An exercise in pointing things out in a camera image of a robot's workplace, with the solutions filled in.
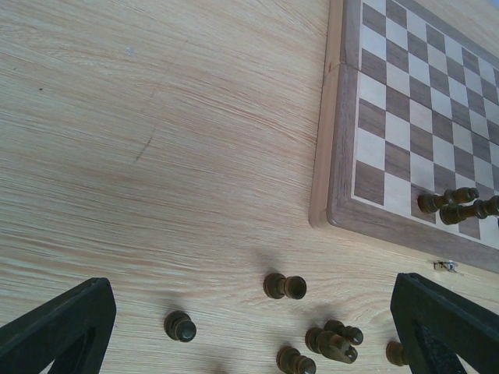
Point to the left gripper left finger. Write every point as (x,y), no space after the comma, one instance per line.
(68,334)

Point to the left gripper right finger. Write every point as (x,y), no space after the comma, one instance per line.
(438,328)

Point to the dark piece pile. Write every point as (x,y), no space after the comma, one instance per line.
(395,354)

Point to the dark bishop chess piece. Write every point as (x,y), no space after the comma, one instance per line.
(481,209)

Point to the metal board latch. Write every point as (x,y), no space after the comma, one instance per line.
(448,266)

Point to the dark knight chess piece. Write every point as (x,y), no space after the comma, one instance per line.
(330,345)

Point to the dark pawn near board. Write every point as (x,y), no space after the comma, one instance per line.
(278,286)

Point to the wooden chess board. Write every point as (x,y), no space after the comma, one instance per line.
(409,106)

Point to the dark pawn beside knight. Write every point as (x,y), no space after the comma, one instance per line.
(352,334)

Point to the dark pawn far left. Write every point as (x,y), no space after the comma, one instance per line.
(179,326)

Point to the dark pawn lower middle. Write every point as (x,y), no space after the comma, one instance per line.
(291,361)

